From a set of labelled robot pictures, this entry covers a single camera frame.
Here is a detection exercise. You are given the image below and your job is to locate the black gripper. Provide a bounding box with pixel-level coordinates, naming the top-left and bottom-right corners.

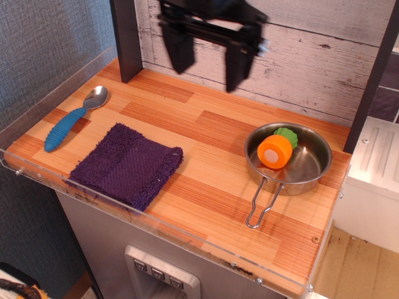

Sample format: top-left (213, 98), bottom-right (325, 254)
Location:
top-left (159, 1), bottom-right (268, 92)

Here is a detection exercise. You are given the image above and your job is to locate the orange toy carrot green top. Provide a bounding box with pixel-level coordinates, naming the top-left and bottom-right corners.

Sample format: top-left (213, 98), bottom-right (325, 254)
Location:
top-left (257, 127), bottom-right (299, 169)

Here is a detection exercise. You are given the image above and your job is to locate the stainless steel pot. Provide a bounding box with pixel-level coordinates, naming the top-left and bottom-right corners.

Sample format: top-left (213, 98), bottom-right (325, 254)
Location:
top-left (244, 122), bottom-right (332, 229)

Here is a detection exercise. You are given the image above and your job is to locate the purple folded towel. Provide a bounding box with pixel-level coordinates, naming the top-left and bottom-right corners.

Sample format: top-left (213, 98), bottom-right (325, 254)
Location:
top-left (68, 123), bottom-right (183, 211)

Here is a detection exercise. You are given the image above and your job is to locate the clear acrylic table guard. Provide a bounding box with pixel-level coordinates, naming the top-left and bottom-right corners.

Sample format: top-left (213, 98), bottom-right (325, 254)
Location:
top-left (1, 60), bottom-right (350, 298)

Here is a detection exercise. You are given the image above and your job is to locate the white toy sink unit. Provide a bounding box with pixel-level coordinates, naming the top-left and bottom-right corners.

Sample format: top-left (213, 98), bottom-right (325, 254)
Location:
top-left (333, 117), bottom-right (398, 252)

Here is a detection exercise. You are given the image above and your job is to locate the grey toy fridge cabinet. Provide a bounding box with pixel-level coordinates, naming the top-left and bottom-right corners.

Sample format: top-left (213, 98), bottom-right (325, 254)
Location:
top-left (57, 192), bottom-right (281, 298)

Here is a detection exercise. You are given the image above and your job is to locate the silver water dispenser panel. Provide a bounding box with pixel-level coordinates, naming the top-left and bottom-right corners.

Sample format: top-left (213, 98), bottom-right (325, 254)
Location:
top-left (125, 245), bottom-right (201, 298)

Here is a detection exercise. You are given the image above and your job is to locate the orange and brown object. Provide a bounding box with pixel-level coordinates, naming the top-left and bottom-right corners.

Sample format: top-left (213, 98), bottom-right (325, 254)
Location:
top-left (1, 278), bottom-right (48, 298)

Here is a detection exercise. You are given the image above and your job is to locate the dark left post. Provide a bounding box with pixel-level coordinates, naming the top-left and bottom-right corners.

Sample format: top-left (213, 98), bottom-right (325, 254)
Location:
top-left (110, 0), bottom-right (143, 83)

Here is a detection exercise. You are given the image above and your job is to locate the dark post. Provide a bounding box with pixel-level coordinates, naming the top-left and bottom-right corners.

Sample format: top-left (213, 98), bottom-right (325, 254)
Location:
top-left (344, 1), bottom-right (398, 154)
top-left (110, 0), bottom-right (143, 83)

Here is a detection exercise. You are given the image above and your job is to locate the blue handled metal spoon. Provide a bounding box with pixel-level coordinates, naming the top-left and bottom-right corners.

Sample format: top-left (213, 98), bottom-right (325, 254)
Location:
top-left (44, 86), bottom-right (108, 152)

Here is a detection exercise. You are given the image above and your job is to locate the dark right post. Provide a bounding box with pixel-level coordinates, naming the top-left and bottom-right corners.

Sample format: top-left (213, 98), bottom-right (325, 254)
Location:
top-left (344, 1), bottom-right (398, 154)

